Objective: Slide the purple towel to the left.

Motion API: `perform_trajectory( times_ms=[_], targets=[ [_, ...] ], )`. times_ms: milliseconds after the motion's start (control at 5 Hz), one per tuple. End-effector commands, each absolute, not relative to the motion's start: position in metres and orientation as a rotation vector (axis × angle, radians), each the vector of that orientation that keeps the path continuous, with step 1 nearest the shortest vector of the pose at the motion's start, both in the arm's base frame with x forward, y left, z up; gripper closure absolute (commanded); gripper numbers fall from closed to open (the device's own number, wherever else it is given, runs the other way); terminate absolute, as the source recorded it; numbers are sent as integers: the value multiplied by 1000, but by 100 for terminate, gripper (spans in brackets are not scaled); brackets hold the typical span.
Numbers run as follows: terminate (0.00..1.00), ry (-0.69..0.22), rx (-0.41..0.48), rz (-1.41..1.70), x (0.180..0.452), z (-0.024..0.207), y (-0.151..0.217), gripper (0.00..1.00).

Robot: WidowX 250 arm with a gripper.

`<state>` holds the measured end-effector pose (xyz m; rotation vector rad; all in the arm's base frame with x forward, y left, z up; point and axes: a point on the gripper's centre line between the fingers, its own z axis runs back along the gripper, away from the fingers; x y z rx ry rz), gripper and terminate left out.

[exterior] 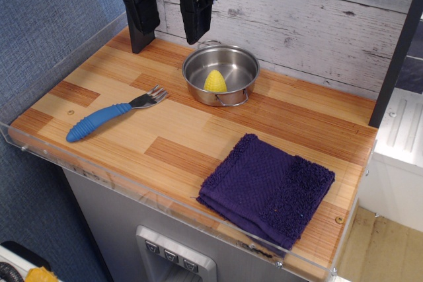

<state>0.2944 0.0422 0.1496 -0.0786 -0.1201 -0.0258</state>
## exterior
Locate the purple towel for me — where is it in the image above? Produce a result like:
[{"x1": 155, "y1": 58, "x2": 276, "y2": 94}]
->
[{"x1": 197, "y1": 134, "x2": 335, "y2": 250}]

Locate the stainless steel pot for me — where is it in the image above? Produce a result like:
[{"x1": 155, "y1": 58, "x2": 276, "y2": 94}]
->
[{"x1": 182, "y1": 43, "x2": 260, "y2": 107}]

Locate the yellow toy corn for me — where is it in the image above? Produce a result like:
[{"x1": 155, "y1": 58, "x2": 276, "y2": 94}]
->
[{"x1": 204, "y1": 69, "x2": 227, "y2": 92}]

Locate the clear acrylic table guard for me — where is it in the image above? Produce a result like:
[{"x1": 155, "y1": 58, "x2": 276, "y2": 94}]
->
[{"x1": 1, "y1": 16, "x2": 376, "y2": 281}]

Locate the silver toy fridge cabinet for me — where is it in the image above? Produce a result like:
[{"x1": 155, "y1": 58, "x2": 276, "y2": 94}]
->
[{"x1": 64, "y1": 170, "x2": 301, "y2": 281}]

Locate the silver dispenser button panel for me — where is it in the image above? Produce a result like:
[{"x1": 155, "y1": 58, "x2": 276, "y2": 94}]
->
[{"x1": 135, "y1": 225, "x2": 217, "y2": 281}]

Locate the white ribbed side counter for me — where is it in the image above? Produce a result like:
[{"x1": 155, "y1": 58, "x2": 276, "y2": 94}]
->
[{"x1": 375, "y1": 88, "x2": 422, "y2": 168}]

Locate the yellow object at corner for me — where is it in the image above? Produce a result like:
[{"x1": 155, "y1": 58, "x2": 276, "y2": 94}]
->
[{"x1": 24, "y1": 267, "x2": 59, "y2": 282}]

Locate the blue handled metal fork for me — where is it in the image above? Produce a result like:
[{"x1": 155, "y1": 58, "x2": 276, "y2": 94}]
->
[{"x1": 65, "y1": 85, "x2": 168, "y2": 143}]

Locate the black vertical post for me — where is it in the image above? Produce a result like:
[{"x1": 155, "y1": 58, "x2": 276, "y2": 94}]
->
[{"x1": 368, "y1": 0, "x2": 422, "y2": 128}]

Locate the black corrugated hose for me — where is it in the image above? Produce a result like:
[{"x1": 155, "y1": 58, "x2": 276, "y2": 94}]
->
[{"x1": 0, "y1": 261, "x2": 21, "y2": 282}]

